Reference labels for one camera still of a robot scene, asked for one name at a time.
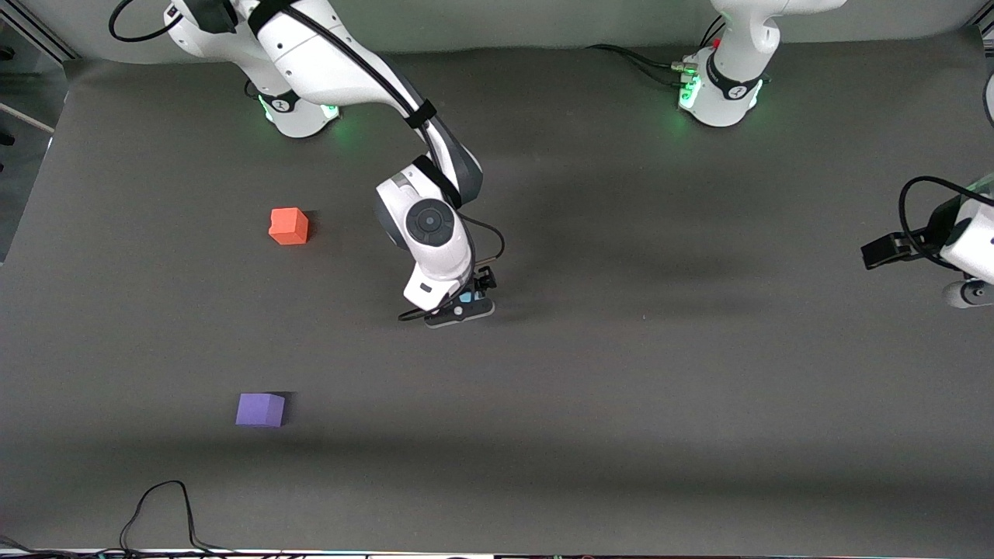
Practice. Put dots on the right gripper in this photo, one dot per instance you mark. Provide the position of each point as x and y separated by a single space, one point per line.
484 281

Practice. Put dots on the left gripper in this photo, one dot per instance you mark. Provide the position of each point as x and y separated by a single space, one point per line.
922 239

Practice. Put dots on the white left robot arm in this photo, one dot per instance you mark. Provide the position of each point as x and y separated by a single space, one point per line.
730 78

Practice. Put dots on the orange foam block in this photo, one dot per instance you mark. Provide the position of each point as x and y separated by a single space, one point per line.
288 227

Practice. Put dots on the purple foam block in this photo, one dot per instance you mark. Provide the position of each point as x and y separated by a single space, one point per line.
259 410

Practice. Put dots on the dark grey table mat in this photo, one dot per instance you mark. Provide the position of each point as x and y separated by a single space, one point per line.
590 427

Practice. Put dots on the dark metal frame rail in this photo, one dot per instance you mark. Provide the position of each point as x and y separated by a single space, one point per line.
46 37

